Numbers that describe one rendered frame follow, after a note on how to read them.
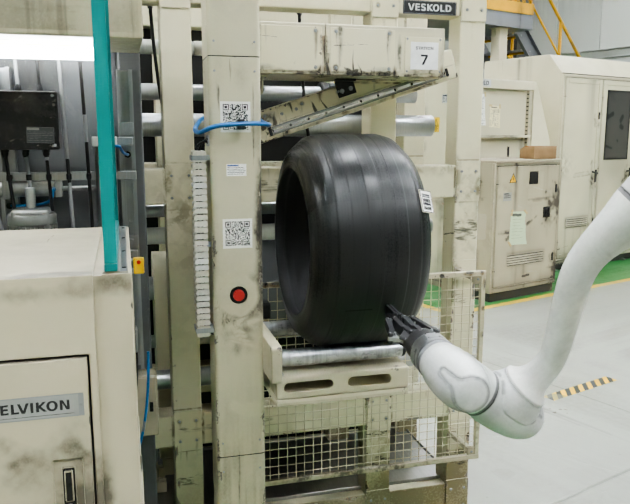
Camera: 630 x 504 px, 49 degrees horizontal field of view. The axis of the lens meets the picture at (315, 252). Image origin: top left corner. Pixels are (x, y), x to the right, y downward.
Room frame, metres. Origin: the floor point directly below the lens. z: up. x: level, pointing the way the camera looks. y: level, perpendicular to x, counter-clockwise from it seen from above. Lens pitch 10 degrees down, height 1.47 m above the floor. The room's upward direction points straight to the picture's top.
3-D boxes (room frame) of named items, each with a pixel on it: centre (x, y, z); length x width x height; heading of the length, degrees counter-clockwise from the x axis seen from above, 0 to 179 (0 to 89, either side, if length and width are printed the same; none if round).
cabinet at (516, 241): (6.48, -1.76, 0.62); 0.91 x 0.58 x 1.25; 124
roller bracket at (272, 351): (1.86, 0.14, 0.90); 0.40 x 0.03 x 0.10; 15
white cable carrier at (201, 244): (1.77, 0.29, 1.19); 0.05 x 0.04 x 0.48; 15
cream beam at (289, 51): (2.22, -0.07, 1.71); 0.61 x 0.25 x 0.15; 105
